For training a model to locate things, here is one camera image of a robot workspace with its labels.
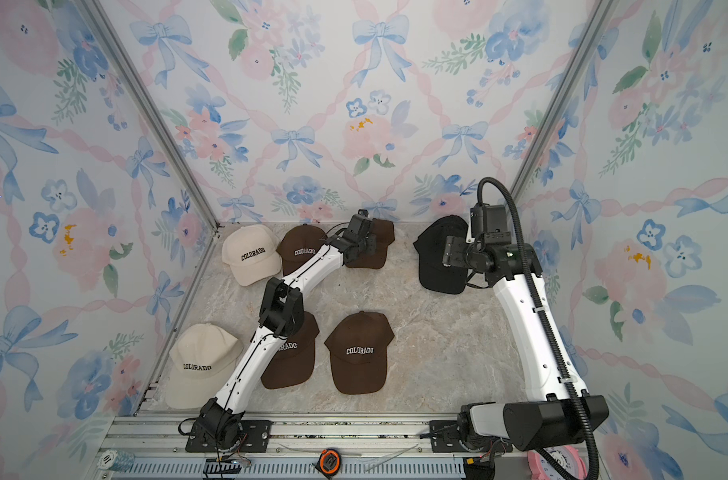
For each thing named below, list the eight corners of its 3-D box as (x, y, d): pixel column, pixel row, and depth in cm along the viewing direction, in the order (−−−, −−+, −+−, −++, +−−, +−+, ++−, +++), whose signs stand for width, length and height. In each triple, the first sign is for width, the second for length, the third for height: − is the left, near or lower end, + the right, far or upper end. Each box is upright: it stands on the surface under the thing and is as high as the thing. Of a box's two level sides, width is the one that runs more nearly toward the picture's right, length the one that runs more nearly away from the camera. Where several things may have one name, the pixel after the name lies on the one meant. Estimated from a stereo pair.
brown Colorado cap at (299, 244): (283, 275, 107) (278, 263, 101) (271, 249, 114) (266, 236, 109) (332, 255, 112) (331, 242, 107) (318, 231, 120) (316, 218, 115)
